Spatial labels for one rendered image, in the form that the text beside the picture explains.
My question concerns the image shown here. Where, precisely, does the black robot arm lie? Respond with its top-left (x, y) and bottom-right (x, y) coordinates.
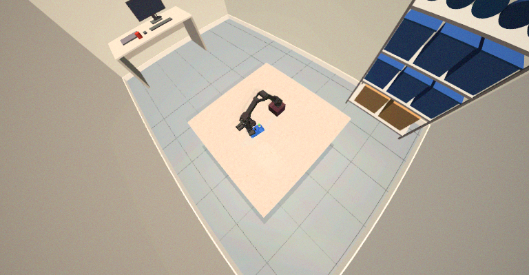
top-left (236, 90), bottom-right (283, 131)

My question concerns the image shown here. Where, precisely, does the blue circuit board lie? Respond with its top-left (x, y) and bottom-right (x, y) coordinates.
top-left (251, 123), bottom-right (265, 138)

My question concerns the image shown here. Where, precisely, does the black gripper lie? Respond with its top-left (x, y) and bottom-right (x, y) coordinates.
top-left (245, 124), bottom-right (255, 136)

